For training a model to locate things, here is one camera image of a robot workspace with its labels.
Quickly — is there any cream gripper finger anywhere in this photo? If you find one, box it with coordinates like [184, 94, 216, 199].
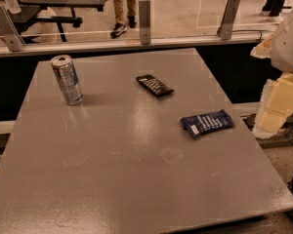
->
[250, 35, 272, 59]
[252, 73, 293, 138]

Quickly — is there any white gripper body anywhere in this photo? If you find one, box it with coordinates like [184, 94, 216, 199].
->
[271, 9, 293, 73]

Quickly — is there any black rxbar chocolate bar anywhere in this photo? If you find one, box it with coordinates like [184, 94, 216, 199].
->
[136, 74, 174, 98]

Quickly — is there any blue rxbar snack bar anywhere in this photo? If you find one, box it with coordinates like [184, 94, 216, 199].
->
[180, 109, 234, 138]

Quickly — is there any silver blue redbull can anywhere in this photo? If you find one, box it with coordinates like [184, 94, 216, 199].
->
[51, 55, 83, 105]

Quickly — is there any person in khaki trousers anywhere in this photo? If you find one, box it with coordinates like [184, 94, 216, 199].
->
[109, 0, 139, 39]

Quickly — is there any metal railing ledge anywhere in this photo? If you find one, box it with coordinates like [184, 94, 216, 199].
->
[0, 30, 272, 58]

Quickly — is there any black background table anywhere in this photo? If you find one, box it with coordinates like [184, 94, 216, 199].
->
[9, 0, 109, 42]

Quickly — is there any black cable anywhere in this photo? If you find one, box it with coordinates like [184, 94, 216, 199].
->
[231, 28, 265, 44]

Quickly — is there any right metal bracket post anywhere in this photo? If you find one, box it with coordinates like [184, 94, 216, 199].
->
[217, 0, 240, 40]

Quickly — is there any metal bracket post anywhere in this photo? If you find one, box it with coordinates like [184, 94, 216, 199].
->
[139, 0, 151, 45]
[0, 5, 24, 52]
[217, 0, 240, 40]

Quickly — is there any middle metal bracket post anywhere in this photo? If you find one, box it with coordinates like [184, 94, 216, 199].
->
[139, 0, 151, 45]

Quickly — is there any left metal bracket post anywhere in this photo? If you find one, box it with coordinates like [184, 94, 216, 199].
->
[0, 5, 24, 52]

